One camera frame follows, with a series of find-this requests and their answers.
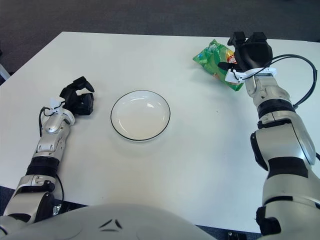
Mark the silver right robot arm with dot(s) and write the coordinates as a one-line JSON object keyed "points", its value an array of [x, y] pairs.
{"points": [[280, 135]]}

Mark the white desk leg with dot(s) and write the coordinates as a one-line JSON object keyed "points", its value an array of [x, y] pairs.
{"points": [[3, 72]]}

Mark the white plate with black rim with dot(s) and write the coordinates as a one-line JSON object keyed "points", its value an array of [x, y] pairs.
{"points": [[140, 117]]}

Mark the grey robot torso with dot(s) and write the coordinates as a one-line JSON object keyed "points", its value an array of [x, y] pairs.
{"points": [[125, 225]]}

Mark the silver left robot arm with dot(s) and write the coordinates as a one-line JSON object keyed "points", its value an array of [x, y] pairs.
{"points": [[52, 127]]}

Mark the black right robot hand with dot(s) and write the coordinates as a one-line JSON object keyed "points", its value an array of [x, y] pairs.
{"points": [[255, 53]]}

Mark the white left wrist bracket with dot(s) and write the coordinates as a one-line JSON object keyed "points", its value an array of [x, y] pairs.
{"points": [[55, 103]]}

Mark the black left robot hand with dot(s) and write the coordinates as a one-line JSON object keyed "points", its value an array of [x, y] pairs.
{"points": [[72, 98]]}

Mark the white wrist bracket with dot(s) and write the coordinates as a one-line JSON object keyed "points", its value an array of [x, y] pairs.
{"points": [[55, 103], [231, 76]]}

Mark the green potato chips bag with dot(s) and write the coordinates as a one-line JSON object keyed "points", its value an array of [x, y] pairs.
{"points": [[212, 60]]}

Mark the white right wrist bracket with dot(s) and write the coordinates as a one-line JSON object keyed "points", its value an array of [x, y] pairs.
{"points": [[231, 76]]}

